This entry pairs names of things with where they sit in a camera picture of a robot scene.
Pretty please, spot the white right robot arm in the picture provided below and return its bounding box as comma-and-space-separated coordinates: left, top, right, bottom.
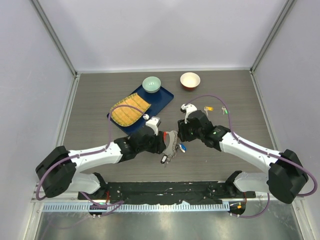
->
177, 109, 309, 204

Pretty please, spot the light green bowl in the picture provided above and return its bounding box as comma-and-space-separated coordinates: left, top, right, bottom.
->
142, 76, 162, 94

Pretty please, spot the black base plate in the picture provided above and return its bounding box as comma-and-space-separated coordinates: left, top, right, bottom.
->
89, 181, 256, 205

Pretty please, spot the woven bamboo plate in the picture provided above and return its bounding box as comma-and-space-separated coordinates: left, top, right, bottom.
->
110, 92, 152, 127

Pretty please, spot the red bowl white inside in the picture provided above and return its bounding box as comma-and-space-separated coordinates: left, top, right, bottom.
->
180, 72, 201, 91

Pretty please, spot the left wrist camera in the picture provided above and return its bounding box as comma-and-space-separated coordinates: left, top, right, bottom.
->
142, 114, 161, 136

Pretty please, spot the key with green tag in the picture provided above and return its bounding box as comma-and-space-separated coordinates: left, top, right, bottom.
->
221, 106, 228, 115

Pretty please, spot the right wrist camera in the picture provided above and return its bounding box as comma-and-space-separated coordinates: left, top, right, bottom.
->
180, 103, 198, 124

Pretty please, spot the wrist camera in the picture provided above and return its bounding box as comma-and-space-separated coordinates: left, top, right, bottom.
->
142, 114, 161, 136
180, 103, 198, 124

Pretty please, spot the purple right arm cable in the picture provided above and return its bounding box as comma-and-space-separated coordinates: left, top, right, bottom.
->
183, 94, 317, 218

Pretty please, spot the keyring bunch with tags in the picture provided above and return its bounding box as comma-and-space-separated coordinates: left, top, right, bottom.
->
160, 130, 187, 165

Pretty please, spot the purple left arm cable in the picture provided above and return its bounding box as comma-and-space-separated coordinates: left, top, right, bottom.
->
35, 106, 150, 201

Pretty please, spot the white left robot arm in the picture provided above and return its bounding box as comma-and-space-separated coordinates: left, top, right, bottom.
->
35, 126, 169, 201

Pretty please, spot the white slotted cable duct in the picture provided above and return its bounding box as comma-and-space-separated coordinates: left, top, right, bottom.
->
42, 202, 230, 213

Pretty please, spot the key with yellow tag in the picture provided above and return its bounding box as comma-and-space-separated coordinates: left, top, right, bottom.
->
203, 106, 214, 116

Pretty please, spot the blue rectangular tray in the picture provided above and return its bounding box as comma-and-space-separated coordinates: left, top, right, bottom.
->
110, 85, 174, 135

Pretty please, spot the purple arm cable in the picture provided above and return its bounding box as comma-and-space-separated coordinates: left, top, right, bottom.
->
35, 106, 150, 201
183, 94, 317, 218

